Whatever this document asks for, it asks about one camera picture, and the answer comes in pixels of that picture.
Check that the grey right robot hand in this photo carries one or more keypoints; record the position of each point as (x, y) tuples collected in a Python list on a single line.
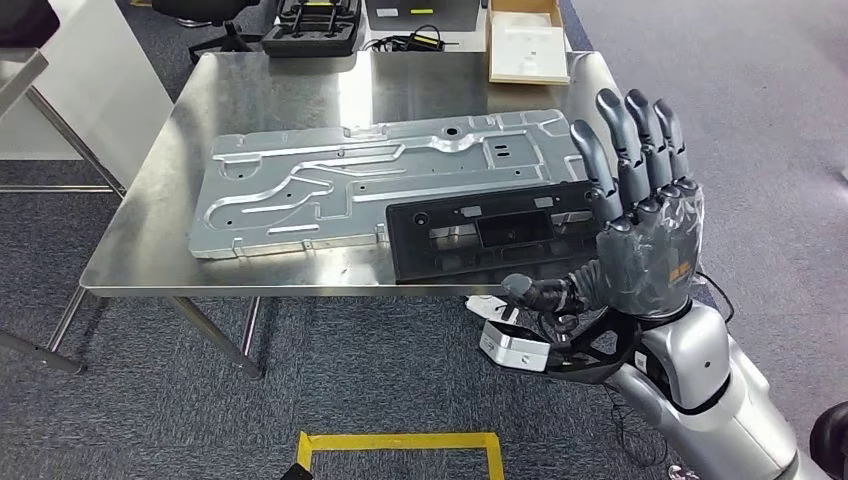
[(649, 265)]

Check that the black plastic panel part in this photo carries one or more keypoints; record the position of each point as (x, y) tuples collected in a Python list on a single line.
[(411, 258)]

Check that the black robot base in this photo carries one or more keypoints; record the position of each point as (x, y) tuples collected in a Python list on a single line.
[(296, 473)]

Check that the stainless steel workbench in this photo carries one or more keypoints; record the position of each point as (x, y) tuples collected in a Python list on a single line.
[(265, 86)]

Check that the cardboard box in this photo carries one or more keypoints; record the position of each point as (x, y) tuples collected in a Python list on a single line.
[(526, 81)]

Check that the white paper sheet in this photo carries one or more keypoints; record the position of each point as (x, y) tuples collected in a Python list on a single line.
[(530, 53)]

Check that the yellow floor tape square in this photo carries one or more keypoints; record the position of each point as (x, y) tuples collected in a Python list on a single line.
[(397, 441)]

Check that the black charger with yellow label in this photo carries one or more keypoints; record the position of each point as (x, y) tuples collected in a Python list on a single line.
[(424, 41)]

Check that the grey case with labels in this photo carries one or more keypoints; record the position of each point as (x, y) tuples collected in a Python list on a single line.
[(424, 16)]

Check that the grooved aluminium plate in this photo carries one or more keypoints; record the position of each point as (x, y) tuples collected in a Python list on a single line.
[(298, 218)]

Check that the black foam tray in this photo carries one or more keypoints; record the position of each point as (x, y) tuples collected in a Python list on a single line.
[(311, 43)]

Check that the white panel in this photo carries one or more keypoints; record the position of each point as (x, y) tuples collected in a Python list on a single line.
[(112, 86)]

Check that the black padded seat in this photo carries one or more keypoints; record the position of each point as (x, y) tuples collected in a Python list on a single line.
[(26, 20)]

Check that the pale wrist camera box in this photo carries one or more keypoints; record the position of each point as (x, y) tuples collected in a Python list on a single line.
[(517, 348)]

